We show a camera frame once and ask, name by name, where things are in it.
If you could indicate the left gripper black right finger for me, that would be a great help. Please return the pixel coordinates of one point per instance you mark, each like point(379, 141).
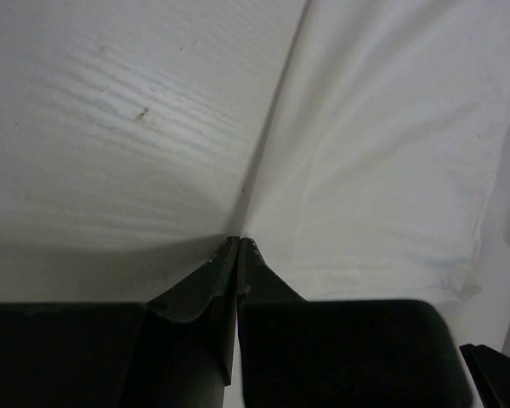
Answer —
point(256, 281)

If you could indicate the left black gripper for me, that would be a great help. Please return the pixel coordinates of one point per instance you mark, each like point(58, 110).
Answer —
point(490, 371)

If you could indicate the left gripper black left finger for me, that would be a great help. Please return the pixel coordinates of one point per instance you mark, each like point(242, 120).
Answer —
point(207, 296)

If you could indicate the white tank top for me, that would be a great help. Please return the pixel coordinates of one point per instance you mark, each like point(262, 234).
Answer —
point(384, 148)

